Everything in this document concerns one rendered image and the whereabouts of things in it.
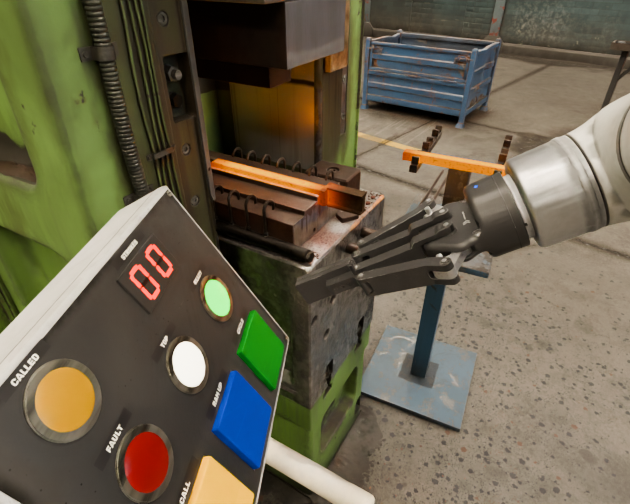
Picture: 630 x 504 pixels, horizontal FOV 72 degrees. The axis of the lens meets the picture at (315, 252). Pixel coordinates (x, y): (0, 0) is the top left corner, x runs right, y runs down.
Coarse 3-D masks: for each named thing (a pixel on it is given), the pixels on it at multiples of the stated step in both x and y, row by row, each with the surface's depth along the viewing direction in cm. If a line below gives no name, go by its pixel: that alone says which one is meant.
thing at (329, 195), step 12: (228, 168) 103; (240, 168) 102; (252, 168) 102; (276, 180) 97; (288, 180) 96; (300, 180) 96; (312, 192) 93; (324, 192) 90; (336, 192) 91; (348, 192) 89; (360, 192) 89; (324, 204) 92; (336, 204) 93; (348, 204) 91; (360, 204) 89
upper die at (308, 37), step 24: (192, 0) 72; (312, 0) 70; (336, 0) 76; (192, 24) 74; (216, 24) 72; (240, 24) 70; (264, 24) 67; (288, 24) 66; (312, 24) 72; (336, 24) 78; (216, 48) 74; (240, 48) 72; (264, 48) 69; (288, 48) 68; (312, 48) 74; (336, 48) 81
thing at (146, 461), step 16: (144, 432) 35; (128, 448) 33; (144, 448) 34; (160, 448) 36; (128, 464) 33; (144, 464) 34; (160, 464) 35; (128, 480) 32; (144, 480) 33; (160, 480) 35
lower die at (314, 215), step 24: (216, 168) 104; (264, 168) 106; (216, 192) 98; (240, 192) 95; (264, 192) 95; (288, 192) 95; (240, 216) 92; (288, 216) 89; (312, 216) 92; (288, 240) 88
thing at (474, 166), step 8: (408, 152) 118; (416, 152) 118; (424, 152) 118; (408, 160) 118; (424, 160) 116; (432, 160) 115; (440, 160) 114; (448, 160) 113; (456, 160) 113; (464, 160) 113; (472, 160) 113; (456, 168) 114; (464, 168) 113; (472, 168) 112; (480, 168) 111; (488, 168) 110; (496, 168) 109
